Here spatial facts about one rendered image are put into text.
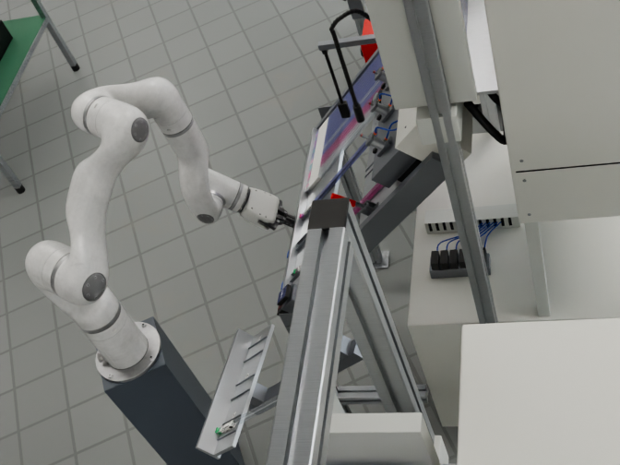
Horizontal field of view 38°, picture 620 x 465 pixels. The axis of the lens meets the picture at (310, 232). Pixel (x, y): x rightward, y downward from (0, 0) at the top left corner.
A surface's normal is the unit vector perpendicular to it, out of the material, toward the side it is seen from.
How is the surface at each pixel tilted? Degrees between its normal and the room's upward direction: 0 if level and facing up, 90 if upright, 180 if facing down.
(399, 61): 90
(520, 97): 90
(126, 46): 0
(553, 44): 90
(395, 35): 90
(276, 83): 0
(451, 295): 0
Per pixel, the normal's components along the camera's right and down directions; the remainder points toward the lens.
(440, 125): -0.14, 0.77
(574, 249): -0.27, -0.63
